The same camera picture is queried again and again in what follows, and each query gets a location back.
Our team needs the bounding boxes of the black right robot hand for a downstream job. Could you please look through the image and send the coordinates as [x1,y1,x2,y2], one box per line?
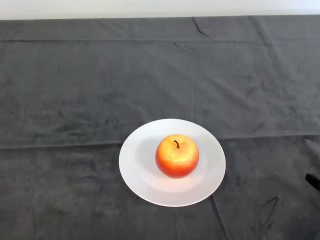
[305,172,320,192]

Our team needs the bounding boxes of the red yellow apple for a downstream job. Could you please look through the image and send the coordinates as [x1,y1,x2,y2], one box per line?
[155,134,200,180]

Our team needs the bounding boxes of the white round plate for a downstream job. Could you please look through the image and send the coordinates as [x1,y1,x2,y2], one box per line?
[118,118,227,208]

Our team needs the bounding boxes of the black cloth table cover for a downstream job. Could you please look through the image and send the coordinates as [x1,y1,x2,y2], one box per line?
[0,14,320,240]

